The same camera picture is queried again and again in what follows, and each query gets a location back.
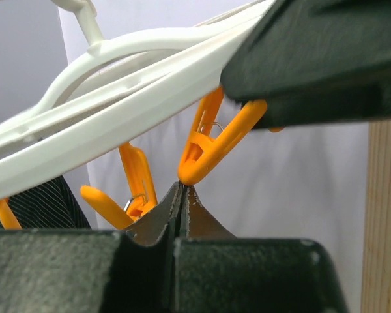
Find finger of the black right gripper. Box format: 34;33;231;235
220;1;391;128

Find orange hanger clip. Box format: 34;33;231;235
177;87;268;185
80;142;158;230

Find white round clip hanger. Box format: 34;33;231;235
0;1;272;200

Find wooden drying rack frame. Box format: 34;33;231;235
361;121;391;312

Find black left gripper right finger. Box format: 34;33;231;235
179;185;239;313

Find black hanging underwear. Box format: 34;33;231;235
8;176;90;229

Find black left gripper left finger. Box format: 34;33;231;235
123;182;182;312

